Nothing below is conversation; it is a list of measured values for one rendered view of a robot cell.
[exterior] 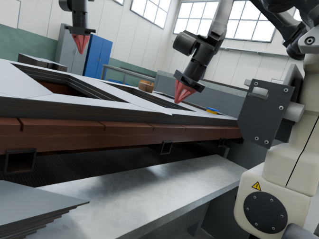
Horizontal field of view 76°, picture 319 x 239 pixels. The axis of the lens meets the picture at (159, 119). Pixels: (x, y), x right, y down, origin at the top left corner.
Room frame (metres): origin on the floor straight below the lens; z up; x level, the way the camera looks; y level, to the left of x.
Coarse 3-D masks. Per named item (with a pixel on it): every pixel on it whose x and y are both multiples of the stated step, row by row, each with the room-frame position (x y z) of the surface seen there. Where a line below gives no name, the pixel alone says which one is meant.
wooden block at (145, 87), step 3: (141, 84) 1.45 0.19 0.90; (144, 84) 1.41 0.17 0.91; (147, 84) 1.39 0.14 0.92; (141, 87) 1.44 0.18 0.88; (144, 87) 1.40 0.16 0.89; (147, 87) 1.39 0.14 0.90; (150, 87) 1.40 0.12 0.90; (153, 87) 1.41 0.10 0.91; (144, 90) 1.39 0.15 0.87; (147, 90) 1.39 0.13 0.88; (150, 90) 1.41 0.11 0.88
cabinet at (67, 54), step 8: (64, 24) 7.84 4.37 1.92; (64, 32) 7.76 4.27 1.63; (64, 40) 7.78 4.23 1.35; (72, 40) 8.01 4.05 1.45; (88, 40) 8.50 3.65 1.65; (56, 48) 8.03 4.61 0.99; (64, 48) 7.82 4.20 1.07; (72, 48) 8.05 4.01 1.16; (56, 56) 7.95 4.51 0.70; (64, 56) 7.86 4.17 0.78; (72, 56) 8.10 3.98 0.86; (80, 56) 8.34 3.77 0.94; (64, 64) 7.90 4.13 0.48; (72, 64) 8.15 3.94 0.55; (80, 64) 8.39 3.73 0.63; (72, 72) 8.18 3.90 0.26; (80, 72) 8.44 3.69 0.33
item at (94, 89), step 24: (24, 72) 0.93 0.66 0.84; (48, 72) 1.01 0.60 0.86; (96, 96) 0.86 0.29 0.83; (144, 96) 1.32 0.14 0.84; (168, 96) 1.64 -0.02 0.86; (96, 120) 0.53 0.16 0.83; (120, 120) 0.58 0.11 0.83; (144, 120) 0.66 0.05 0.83; (168, 120) 0.75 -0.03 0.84; (192, 120) 0.87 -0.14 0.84; (216, 120) 1.04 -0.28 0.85
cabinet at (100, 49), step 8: (96, 40) 8.77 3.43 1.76; (104, 40) 9.05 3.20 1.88; (88, 48) 8.69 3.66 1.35; (96, 48) 8.82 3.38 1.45; (104, 48) 9.11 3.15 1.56; (88, 56) 8.62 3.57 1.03; (96, 56) 8.88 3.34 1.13; (104, 56) 9.18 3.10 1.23; (88, 64) 8.66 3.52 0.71; (96, 64) 8.94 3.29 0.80; (88, 72) 8.71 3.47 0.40; (96, 72) 9.00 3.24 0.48
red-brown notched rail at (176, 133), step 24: (0, 120) 0.35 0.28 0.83; (24, 120) 0.38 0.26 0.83; (48, 120) 0.42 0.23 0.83; (72, 120) 0.47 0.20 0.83; (0, 144) 0.34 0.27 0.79; (24, 144) 0.37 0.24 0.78; (48, 144) 0.40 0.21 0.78; (72, 144) 0.44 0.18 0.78; (96, 144) 0.49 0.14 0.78; (120, 144) 0.54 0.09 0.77; (144, 144) 0.62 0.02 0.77
